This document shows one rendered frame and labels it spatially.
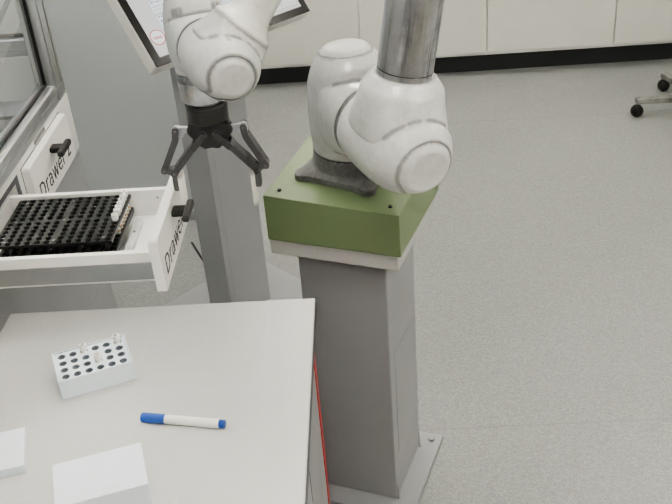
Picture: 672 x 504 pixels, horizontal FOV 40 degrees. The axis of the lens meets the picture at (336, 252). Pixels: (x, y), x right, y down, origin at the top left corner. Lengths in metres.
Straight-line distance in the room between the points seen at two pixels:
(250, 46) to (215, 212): 1.32
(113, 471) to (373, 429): 0.96
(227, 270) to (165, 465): 1.46
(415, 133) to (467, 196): 2.03
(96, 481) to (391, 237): 0.76
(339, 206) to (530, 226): 1.69
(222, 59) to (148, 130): 2.07
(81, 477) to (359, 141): 0.74
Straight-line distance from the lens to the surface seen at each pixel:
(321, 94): 1.77
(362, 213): 1.79
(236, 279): 2.86
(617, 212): 3.54
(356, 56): 1.76
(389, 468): 2.28
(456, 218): 3.45
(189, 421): 1.47
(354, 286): 1.96
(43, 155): 2.08
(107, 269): 1.70
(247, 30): 1.46
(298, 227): 1.86
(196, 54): 1.45
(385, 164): 1.59
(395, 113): 1.59
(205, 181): 2.70
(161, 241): 1.67
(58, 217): 1.84
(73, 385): 1.58
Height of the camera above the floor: 1.74
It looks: 32 degrees down
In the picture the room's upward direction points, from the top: 5 degrees counter-clockwise
